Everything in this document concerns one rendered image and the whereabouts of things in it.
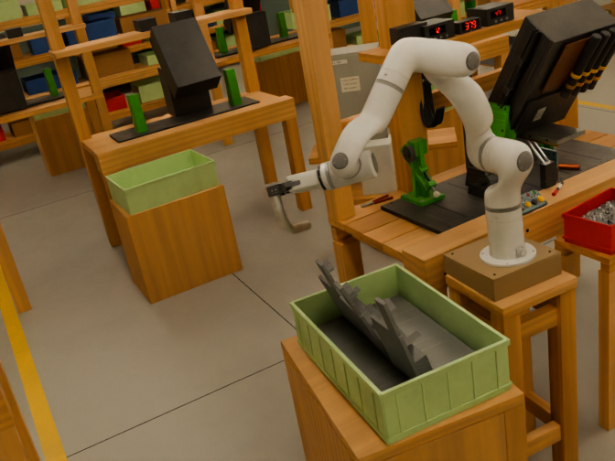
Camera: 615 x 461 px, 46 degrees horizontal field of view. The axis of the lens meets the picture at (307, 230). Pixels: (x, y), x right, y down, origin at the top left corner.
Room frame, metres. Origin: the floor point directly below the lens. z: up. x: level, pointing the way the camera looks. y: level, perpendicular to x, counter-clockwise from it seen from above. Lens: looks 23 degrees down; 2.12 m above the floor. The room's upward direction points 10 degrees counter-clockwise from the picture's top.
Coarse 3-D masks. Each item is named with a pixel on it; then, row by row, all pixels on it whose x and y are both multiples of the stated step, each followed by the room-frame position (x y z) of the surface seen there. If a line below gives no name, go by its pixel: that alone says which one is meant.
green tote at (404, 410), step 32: (384, 288) 2.21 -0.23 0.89; (416, 288) 2.10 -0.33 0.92; (320, 320) 2.12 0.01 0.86; (448, 320) 1.93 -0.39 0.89; (480, 320) 1.78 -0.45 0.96; (320, 352) 1.89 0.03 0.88; (480, 352) 1.63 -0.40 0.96; (352, 384) 1.69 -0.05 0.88; (416, 384) 1.56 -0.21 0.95; (448, 384) 1.59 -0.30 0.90; (480, 384) 1.63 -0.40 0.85; (384, 416) 1.53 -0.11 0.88; (416, 416) 1.56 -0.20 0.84; (448, 416) 1.59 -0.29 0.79
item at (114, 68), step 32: (0, 0) 9.13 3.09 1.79; (64, 0) 9.04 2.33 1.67; (96, 0) 9.17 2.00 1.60; (128, 0) 9.25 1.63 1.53; (160, 0) 9.90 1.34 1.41; (64, 32) 9.04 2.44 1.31; (96, 32) 9.13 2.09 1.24; (32, 64) 8.71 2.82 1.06; (96, 64) 9.12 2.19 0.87; (128, 64) 9.28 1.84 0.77; (160, 96) 9.38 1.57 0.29; (0, 128) 8.95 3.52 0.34
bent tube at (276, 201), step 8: (272, 184) 2.03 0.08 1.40; (272, 200) 2.03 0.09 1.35; (280, 200) 2.03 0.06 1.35; (280, 208) 2.01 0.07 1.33; (280, 216) 2.01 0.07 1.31; (280, 224) 2.01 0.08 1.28; (288, 224) 2.02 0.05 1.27; (296, 224) 2.09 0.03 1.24; (304, 224) 2.14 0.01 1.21; (288, 232) 2.03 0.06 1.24; (296, 232) 2.06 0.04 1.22
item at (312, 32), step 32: (320, 0) 2.92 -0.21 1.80; (384, 0) 3.06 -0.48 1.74; (576, 0) 3.53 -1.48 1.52; (320, 32) 2.91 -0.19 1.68; (384, 32) 3.08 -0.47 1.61; (320, 64) 2.90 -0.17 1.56; (320, 96) 2.89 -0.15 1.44; (416, 96) 3.09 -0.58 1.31; (320, 128) 2.90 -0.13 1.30; (416, 128) 3.08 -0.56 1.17; (320, 160) 2.94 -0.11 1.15
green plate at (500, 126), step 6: (492, 102) 2.91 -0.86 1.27; (492, 108) 2.91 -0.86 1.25; (498, 108) 2.88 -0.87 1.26; (504, 108) 2.84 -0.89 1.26; (498, 114) 2.87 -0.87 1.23; (504, 114) 2.84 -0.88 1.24; (498, 120) 2.86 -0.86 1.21; (504, 120) 2.83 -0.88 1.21; (492, 126) 2.88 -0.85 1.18; (498, 126) 2.86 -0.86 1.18; (504, 126) 2.82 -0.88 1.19; (510, 126) 2.85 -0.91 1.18; (492, 132) 2.88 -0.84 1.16; (498, 132) 2.85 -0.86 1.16; (504, 132) 2.82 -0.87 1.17; (510, 132) 2.85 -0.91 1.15; (510, 138) 2.85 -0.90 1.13
